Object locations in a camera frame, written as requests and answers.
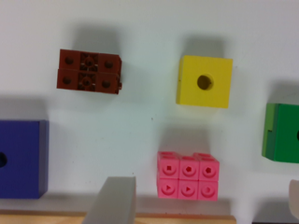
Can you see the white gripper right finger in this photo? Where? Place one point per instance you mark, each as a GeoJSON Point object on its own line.
{"type": "Point", "coordinates": [294, 198]}

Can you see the purple wooden square block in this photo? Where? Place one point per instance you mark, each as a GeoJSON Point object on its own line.
{"type": "Point", "coordinates": [24, 148]}

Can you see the pink linking cube block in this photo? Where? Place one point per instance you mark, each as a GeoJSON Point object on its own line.
{"type": "Point", "coordinates": [194, 177]}

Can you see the yellow wooden square block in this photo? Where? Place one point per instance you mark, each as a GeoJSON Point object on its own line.
{"type": "Point", "coordinates": [204, 81]}

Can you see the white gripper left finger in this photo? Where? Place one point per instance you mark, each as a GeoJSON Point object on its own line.
{"type": "Point", "coordinates": [115, 203]}

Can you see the wooden peg board base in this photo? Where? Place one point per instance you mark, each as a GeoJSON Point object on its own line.
{"type": "Point", "coordinates": [38, 217]}

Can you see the green wooden square block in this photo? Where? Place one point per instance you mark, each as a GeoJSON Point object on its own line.
{"type": "Point", "coordinates": [281, 133]}

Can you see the brown linking cube block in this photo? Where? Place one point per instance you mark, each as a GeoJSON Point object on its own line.
{"type": "Point", "coordinates": [89, 71]}

